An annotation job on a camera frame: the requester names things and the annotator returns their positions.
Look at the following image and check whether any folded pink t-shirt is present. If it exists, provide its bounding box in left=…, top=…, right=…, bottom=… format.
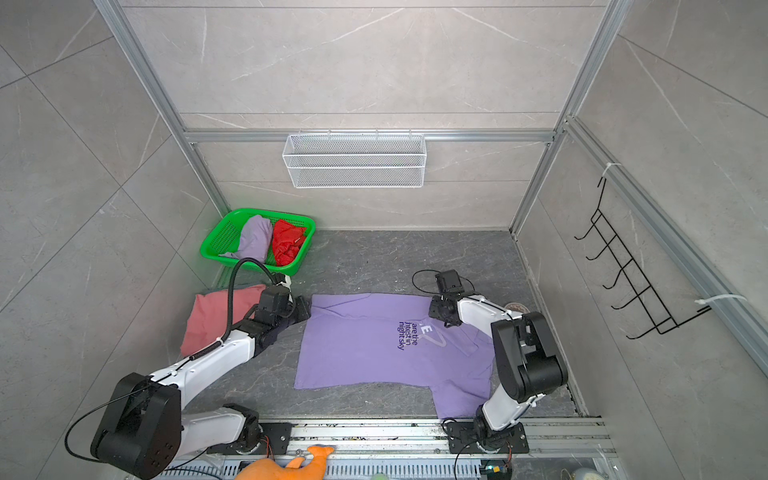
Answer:
left=181, top=285, right=266, bottom=357

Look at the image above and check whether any lavender t-shirt in basket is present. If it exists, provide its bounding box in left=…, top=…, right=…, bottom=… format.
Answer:
left=221, top=215, right=273, bottom=262

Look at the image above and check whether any aluminium mounting rail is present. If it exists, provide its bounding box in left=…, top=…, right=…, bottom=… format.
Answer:
left=116, top=418, right=619, bottom=462

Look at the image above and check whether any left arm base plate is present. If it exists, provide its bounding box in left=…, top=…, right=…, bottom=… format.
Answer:
left=206, top=422, right=293, bottom=457

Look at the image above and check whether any orange plush toy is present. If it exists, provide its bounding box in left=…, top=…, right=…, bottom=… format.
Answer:
left=235, top=446, right=335, bottom=480

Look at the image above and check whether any black wire hook rack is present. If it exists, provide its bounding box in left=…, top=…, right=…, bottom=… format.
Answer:
left=574, top=178, right=712, bottom=340

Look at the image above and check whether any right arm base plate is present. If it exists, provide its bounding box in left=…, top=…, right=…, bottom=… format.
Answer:
left=441, top=419, right=530, bottom=455

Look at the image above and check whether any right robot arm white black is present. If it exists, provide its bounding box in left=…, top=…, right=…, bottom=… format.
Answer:
left=429, top=270, right=569, bottom=450

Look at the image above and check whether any purple t-shirt with print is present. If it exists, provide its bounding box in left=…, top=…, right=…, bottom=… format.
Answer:
left=294, top=293, right=494, bottom=418

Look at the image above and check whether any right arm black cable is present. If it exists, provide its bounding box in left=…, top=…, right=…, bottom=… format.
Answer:
left=411, top=269, right=475, bottom=298

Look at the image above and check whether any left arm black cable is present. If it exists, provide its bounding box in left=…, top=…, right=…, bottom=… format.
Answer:
left=221, top=257, right=283, bottom=343

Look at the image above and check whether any roll of masking tape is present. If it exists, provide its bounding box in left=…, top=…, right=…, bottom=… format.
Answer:
left=504, top=302, right=530, bottom=314

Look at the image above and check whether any red t-shirt in basket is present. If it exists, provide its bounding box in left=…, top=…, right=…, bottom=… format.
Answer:
left=271, top=219, right=306, bottom=267

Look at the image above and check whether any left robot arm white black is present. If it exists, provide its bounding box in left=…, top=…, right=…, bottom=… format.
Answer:
left=90, top=284, right=310, bottom=479

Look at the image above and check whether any green plastic laundry basket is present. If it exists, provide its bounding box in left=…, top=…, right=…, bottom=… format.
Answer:
left=200, top=208, right=316, bottom=276

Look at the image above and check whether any white wire wall basket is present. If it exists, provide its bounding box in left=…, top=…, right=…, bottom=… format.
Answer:
left=282, top=133, right=428, bottom=189

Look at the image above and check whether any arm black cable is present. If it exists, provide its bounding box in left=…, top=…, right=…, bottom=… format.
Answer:
left=411, top=269, right=475, bottom=298
left=221, top=257, right=283, bottom=343

